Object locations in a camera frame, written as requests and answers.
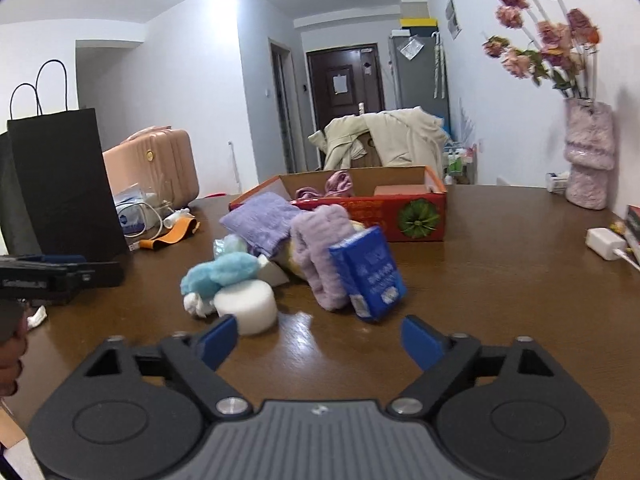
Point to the white board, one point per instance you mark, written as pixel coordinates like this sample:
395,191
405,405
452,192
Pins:
520,181

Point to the dark brown door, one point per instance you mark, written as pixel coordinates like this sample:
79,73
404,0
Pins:
320,85

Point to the purple towel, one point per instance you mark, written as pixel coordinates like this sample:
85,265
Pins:
260,220

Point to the pink flat box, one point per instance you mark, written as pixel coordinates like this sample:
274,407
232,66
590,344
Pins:
400,190

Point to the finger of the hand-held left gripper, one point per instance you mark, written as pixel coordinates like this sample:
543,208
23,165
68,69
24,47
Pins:
95,272

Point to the red cardboard box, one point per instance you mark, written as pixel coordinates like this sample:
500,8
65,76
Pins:
380,215

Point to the mop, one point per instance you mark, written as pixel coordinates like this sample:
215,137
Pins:
234,167

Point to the fluffy pink vase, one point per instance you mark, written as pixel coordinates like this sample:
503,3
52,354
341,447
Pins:
590,160

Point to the white wedge sponge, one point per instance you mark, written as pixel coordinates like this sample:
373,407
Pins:
272,272

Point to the white paper on door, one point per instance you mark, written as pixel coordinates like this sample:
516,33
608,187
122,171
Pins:
340,84

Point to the grey refrigerator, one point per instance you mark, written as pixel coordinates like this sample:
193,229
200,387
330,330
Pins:
415,85

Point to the clear bag on refrigerator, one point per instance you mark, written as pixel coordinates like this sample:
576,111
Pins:
411,47

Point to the person's left hand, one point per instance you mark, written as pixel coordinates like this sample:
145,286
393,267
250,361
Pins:
11,365

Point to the white blue printed tub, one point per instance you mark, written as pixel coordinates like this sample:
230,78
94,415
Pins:
557,182

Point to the shelf with bottles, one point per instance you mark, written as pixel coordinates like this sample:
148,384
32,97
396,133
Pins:
460,162

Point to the crumpled white tissue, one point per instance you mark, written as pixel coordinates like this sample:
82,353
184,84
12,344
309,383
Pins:
37,317

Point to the white charger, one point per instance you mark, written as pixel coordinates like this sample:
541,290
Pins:
605,242

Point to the white umbrella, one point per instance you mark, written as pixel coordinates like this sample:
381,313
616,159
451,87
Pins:
439,67

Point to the yellow box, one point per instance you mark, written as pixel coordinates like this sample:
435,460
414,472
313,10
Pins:
419,23

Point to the pink suitcase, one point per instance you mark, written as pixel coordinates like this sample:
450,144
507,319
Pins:
160,165

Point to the pink artificial flowers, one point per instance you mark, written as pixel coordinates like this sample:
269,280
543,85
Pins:
552,35

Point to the stack of books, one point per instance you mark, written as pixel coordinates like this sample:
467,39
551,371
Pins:
634,230

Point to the beige coat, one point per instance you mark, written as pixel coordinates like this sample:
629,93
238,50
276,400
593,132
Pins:
400,135

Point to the light blue plush toy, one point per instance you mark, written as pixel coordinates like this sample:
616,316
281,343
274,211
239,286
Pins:
225,267

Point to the wall papers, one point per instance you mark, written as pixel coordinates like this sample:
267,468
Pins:
453,17

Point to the pale green puff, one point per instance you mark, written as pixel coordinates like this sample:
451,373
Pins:
230,246

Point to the grey interior door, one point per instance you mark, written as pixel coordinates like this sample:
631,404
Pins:
281,105

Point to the blue tissue packet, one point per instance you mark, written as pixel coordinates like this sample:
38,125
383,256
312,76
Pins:
370,270

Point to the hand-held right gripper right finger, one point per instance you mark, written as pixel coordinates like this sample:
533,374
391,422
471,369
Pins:
419,342

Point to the pink satin cloth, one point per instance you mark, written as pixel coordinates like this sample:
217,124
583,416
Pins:
337,182

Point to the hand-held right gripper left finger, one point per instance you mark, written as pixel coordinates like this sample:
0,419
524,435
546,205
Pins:
218,342

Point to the round white sponge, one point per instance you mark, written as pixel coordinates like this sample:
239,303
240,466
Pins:
247,305

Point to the wooden chair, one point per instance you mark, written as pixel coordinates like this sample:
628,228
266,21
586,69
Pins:
370,154

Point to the black paper bag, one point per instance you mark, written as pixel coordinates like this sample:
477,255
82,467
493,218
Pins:
60,185

